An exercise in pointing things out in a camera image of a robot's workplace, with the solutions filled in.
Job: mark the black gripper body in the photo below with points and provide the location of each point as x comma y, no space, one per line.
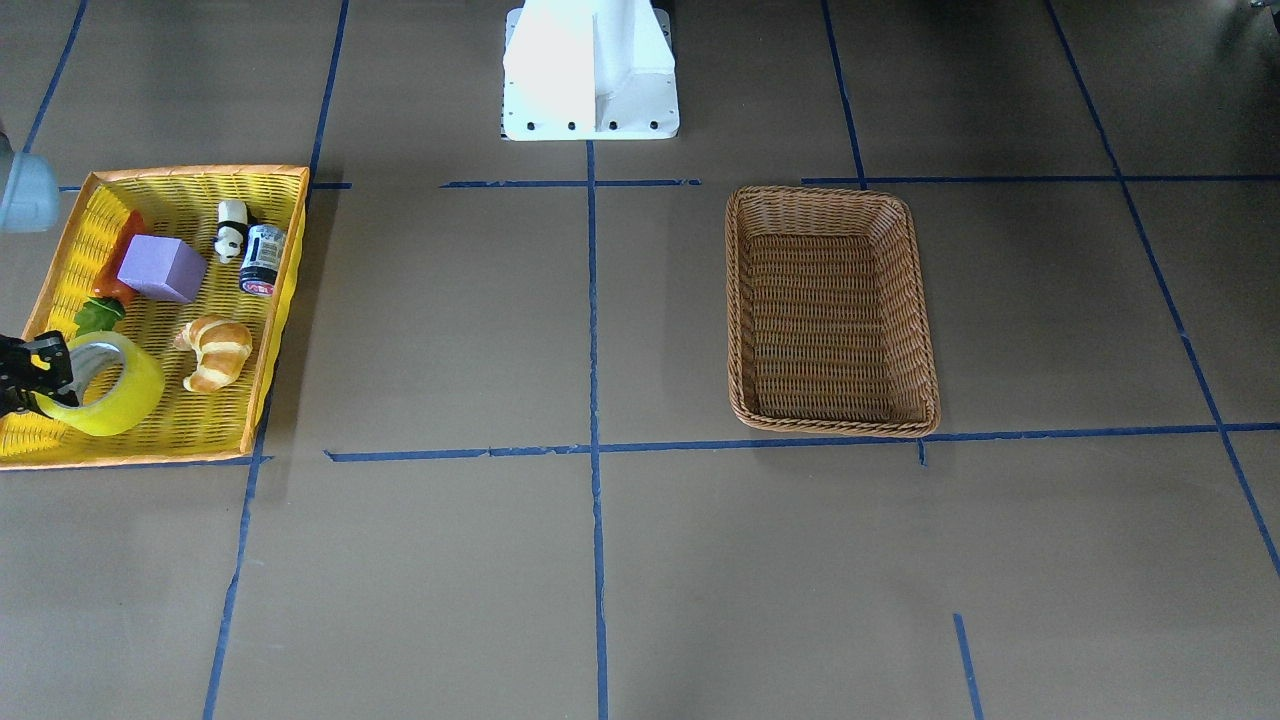
22,368

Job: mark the yellow tape roll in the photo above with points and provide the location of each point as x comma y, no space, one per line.
115,385

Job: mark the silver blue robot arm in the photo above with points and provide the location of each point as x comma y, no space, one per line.
30,195

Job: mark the yellow plastic basket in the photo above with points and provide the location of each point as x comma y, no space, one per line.
177,202

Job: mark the brown wicker basket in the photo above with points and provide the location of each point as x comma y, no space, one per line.
827,328

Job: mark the toy carrot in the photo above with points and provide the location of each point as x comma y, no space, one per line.
110,296

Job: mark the purple foam cube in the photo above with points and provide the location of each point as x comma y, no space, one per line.
163,268

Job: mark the toy croissant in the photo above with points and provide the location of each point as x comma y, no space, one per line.
221,347

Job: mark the panda figurine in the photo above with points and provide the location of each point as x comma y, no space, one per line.
232,229

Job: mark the small dark can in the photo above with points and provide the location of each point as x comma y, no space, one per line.
262,260

